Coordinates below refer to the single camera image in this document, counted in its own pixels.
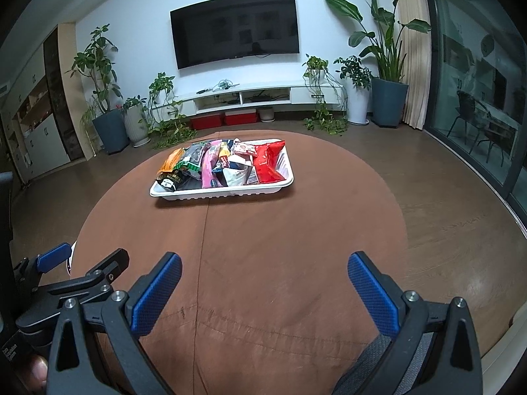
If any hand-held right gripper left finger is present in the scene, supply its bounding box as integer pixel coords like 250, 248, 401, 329
47, 252, 183, 395

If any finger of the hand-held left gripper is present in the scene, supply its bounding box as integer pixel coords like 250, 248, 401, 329
14, 243, 71, 293
49, 248, 130, 297

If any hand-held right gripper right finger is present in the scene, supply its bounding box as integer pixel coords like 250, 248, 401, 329
348, 251, 482, 395

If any black snack packet gold print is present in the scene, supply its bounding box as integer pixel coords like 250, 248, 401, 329
155, 171, 190, 192

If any orange snack packet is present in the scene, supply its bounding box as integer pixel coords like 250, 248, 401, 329
157, 147, 186, 173

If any white plastic tray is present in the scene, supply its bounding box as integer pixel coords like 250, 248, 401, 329
149, 138, 295, 202

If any green snack packet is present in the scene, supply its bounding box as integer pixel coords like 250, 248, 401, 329
173, 160, 203, 175

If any pink snack packet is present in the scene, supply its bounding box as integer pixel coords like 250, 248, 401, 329
201, 140, 223, 190

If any blue white striped snack packet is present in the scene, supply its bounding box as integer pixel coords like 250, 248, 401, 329
224, 168, 253, 187

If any dark grey snack packet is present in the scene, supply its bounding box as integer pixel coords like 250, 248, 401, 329
183, 142, 210, 164

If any large red chip bag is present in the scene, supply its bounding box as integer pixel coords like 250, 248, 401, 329
252, 140, 287, 184

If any white snack packet red print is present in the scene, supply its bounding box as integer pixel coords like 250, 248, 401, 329
231, 140, 258, 157

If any person's left hand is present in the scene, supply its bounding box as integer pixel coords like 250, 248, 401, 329
18, 354, 49, 393

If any grey fabric seat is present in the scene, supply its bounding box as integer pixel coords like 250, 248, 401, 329
333, 333, 437, 395

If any dark blue plant pot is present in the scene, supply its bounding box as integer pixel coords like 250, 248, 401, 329
92, 109, 129, 155
372, 76, 409, 128

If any white furniture edge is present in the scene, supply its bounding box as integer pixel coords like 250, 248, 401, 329
480, 308, 527, 358

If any white ribbed plant pot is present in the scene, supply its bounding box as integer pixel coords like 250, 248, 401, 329
124, 106, 151, 146

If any red storage box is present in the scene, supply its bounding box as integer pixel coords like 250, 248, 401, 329
190, 113, 225, 130
224, 109, 259, 126

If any trailing pothos plant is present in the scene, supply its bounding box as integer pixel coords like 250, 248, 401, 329
302, 53, 348, 136
146, 72, 198, 149

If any white smooth plant pot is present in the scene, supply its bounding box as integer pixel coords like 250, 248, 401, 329
348, 78, 371, 125

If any tall branching green plant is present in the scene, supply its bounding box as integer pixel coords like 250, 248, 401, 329
66, 25, 122, 114

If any black outdoor chair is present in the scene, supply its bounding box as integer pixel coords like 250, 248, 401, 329
447, 91, 490, 141

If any white floating media cabinet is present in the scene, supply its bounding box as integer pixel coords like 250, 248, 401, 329
154, 83, 342, 116

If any white outdoor table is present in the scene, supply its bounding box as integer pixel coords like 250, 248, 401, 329
488, 109, 520, 132

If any bushy umbrella plant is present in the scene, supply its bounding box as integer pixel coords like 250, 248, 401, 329
333, 55, 373, 87

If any beige curtain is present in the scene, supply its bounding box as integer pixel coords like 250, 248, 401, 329
391, 0, 433, 130

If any large broad-leaf plant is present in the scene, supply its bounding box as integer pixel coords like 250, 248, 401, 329
324, 0, 432, 83

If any glass sliding door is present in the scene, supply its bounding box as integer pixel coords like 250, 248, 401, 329
420, 0, 527, 235

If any wooden wall cabinet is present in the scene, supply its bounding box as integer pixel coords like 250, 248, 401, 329
0, 22, 87, 190

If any wall-mounted black television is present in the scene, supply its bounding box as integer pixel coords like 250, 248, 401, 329
170, 0, 300, 70

